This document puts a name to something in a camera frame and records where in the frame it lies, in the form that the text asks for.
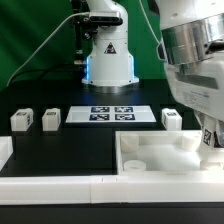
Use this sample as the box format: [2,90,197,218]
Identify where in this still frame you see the white square tabletop part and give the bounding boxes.
[115,131,224,173]

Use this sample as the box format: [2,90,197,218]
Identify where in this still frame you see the black cable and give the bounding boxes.
[6,64,84,88]

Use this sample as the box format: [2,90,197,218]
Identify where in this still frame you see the white marker sheet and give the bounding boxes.
[66,106,156,123]

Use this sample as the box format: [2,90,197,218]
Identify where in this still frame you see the white cable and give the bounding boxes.
[5,11,91,88]

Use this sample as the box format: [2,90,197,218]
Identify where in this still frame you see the white front fence rail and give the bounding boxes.
[0,176,224,205]

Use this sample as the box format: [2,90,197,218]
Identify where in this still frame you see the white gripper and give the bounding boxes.
[164,59,224,148]

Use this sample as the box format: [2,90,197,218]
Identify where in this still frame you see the white left fence block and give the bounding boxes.
[0,136,13,171]

